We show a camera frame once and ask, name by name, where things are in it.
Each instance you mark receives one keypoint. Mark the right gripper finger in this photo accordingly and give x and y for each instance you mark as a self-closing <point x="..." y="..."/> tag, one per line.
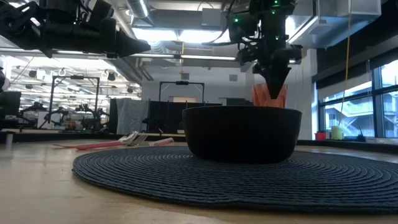
<point x="275" y="81"/>

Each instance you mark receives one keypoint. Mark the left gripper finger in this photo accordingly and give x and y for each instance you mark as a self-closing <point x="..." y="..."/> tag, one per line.
<point x="130" y="43"/>

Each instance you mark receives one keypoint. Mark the orange faceted plastic tumbler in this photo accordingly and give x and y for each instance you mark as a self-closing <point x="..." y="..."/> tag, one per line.
<point x="262" y="98"/>

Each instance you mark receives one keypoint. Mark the black bowl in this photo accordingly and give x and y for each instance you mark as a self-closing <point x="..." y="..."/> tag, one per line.
<point x="242" y="133"/>

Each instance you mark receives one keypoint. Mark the red straw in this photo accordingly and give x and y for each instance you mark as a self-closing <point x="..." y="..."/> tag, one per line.
<point x="161" y="142"/>

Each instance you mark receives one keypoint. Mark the black background robot arm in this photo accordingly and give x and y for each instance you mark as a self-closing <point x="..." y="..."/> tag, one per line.
<point x="90" y="113"/>
<point x="32" y="107"/>
<point x="57" y="113"/>

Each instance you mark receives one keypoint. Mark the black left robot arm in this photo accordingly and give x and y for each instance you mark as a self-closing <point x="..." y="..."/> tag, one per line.
<point x="18" y="25"/>

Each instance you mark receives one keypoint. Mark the black cabinet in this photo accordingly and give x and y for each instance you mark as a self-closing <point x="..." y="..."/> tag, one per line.
<point x="237" y="102"/>

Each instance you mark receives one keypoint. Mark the grey ceiling unit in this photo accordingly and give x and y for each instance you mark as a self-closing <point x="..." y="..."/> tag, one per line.
<point x="214" y="17"/>

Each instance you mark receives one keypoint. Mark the black window blind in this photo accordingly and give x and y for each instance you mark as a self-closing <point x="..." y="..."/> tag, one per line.
<point x="342" y="71"/>

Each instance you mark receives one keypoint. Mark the long ceiling light strip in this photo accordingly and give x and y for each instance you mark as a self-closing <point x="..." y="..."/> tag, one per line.
<point x="202" y="57"/>

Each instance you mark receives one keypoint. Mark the grey cloth cover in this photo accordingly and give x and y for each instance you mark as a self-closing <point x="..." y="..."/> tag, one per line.
<point x="132" y="115"/>

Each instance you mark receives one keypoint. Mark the small red container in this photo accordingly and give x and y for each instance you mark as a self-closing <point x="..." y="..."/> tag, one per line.
<point x="320" y="136"/>

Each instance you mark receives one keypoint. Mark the black partition panel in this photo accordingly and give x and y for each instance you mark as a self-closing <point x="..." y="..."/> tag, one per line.
<point x="168" y="115"/>

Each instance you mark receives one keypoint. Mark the yellow-green bucket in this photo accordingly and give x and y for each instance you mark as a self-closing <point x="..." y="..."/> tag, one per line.
<point x="336" y="133"/>

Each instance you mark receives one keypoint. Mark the black monitor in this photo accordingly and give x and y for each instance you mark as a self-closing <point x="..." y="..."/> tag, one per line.
<point x="11" y="105"/>

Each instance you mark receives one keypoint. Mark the dark framed window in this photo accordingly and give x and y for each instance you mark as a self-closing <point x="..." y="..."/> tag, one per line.
<point x="377" y="102"/>

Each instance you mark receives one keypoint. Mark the round dark woven placemat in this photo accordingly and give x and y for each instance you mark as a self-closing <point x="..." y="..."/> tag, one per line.
<point x="155" y="180"/>

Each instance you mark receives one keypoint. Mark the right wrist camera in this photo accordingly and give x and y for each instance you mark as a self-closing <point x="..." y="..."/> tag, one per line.
<point x="244" y="28"/>

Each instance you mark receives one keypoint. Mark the silver ceiling duct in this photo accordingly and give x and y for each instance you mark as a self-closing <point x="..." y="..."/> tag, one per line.
<point x="138" y="7"/>

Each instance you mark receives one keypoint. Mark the low black frame rig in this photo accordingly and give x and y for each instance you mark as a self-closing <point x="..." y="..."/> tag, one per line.
<point x="182" y="82"/>

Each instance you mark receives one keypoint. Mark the tall black frame rig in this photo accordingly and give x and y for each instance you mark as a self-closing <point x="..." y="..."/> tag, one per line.
<point x="51" y="99"/>

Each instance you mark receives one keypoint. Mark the black table frame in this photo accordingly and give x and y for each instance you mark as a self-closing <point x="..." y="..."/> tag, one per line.
<point x="62" y="137"/>

